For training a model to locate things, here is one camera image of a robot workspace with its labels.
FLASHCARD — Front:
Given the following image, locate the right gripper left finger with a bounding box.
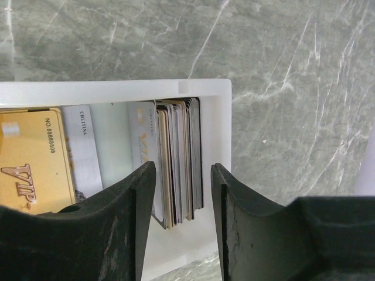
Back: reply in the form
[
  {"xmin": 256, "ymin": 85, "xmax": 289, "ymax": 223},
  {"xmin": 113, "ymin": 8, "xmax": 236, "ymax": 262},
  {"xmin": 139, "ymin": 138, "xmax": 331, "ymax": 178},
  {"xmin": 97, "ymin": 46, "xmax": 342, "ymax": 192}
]
[{"xmin": 1, "ymin": 162, "xmax": 156, "ymax": 280}]

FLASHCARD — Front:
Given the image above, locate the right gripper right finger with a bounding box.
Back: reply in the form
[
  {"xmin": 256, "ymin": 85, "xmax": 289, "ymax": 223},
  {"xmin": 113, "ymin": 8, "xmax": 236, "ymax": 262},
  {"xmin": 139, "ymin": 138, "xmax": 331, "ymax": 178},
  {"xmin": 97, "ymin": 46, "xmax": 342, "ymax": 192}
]
[{"xmin": 211, "ymin": 163, "xmax": 374, "ymax": 280}]

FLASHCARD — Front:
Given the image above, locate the white card tray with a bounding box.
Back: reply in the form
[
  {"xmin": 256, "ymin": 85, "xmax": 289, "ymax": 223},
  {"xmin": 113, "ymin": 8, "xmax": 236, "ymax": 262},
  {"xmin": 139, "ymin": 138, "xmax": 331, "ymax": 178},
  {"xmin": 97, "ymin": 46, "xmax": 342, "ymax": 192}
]
[{"xmin": 1, "ymin": 79, "xmax": 231, "ymax": 280}]

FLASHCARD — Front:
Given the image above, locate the silver VIP credit card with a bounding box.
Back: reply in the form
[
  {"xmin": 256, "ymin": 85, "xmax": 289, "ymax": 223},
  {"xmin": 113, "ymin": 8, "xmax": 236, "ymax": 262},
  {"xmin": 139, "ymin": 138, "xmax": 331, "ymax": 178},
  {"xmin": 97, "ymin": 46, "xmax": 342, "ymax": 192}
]
[{"xmin": 128, "ymin": 101, "xmax": 166, "ymax": 228}]

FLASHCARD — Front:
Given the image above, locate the white Chlitina card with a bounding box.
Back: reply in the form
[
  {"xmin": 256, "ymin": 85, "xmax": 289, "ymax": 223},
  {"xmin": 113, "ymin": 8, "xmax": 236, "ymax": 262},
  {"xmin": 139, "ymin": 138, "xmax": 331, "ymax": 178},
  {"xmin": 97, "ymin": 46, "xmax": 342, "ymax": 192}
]
[{"xmin": 60, "ymin": 105, "xmax": 103, "ymax": 202}]

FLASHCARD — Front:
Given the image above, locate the white card stack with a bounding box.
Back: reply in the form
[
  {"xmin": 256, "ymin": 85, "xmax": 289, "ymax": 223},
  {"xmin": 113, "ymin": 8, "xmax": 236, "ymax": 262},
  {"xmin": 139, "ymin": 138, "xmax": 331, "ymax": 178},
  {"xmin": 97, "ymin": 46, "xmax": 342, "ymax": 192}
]
[{"xmin": 152, "ymin": 97, "xmax": 204, "ymax": 229}]

